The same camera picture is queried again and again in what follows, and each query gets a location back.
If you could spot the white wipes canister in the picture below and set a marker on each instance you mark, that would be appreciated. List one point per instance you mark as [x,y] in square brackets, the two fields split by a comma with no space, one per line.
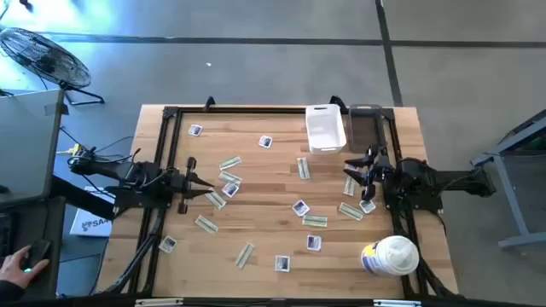
[392,256]

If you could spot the blue white alcohol pad packet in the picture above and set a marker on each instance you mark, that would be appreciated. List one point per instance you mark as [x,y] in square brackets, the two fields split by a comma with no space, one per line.
[230,189]
[282,263]
[367,206]
[167,244]
[314,242]
[300,207]
[195,130]
[265,141]

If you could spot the black desk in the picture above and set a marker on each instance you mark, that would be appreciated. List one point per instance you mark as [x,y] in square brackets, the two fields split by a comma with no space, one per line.
[25,221]

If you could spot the black slanted beam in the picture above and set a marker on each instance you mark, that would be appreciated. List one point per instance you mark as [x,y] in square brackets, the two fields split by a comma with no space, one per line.
[81,198]

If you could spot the person's forearm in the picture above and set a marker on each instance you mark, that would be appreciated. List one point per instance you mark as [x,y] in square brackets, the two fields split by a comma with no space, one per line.
[8,293]

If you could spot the white printed cardboard box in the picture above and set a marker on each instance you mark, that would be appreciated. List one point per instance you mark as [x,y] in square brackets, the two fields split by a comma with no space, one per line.
[91,226]

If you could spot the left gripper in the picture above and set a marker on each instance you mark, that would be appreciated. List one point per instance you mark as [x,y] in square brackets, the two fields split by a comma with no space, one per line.
[179,185]

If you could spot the black floor fan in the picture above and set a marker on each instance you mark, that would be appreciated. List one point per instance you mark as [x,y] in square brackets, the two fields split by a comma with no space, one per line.
[47,61]

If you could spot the grey plastic bin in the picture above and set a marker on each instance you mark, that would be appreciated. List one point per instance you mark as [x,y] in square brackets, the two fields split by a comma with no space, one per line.
[362,128]

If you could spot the white plastic bin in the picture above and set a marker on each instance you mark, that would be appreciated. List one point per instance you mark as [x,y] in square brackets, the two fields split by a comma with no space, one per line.
[326,128]

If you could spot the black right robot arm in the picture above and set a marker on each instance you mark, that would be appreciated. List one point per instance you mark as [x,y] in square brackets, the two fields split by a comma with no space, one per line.
[426,177]

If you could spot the black computer mouse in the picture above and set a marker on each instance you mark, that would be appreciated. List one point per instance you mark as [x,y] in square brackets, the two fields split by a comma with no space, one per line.
[38,249]

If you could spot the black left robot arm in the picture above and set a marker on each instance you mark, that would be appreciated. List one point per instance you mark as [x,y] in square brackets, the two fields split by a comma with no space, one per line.
[141,179]

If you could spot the grey desk top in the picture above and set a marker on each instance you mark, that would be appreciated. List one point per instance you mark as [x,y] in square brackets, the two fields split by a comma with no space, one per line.
[25,145]

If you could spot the grey metal table frame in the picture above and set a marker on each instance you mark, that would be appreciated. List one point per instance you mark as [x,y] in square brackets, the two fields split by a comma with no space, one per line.
[507,187]

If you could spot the silver metal bracket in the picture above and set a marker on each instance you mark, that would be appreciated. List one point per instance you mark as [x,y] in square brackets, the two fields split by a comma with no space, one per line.
[396,303]
[158,302]

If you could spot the person's hand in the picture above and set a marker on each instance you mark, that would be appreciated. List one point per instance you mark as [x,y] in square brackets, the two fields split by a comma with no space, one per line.
[15,270]

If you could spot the green white adhesive bandage wrapper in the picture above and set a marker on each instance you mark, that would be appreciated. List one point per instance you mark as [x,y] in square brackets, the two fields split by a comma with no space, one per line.
[349,186]
[315,221]
[303,168]
[206,224]
[215,198]
[230,177]
[350,211]
[230,162]
[244,255]

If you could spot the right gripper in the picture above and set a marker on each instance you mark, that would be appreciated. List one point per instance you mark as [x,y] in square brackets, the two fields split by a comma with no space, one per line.
[381,175]

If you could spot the black keyboard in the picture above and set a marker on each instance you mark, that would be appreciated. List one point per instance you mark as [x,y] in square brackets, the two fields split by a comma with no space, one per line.
[4,234]

